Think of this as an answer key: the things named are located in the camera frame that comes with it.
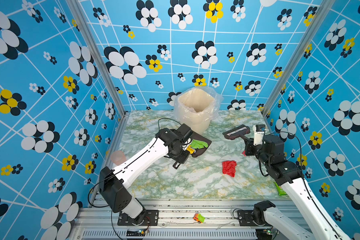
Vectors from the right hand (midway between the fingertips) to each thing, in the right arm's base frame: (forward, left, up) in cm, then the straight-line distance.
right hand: (248, 139), depth 74 cm
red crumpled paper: (-5, +6, -23) cm, 24 cm away
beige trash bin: (+23, +22, -20) cm, 38 cm away
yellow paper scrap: (-4, +29, -4) cm, 30 cm away
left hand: (-7, +33, -7) cm, 34 cm away
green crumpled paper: (0, +24, -5) cm, 25 cm away
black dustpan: (+7, +26, -7) cm, 28 cm away
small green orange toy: (-31, +26, -23) cm, 46 cm away
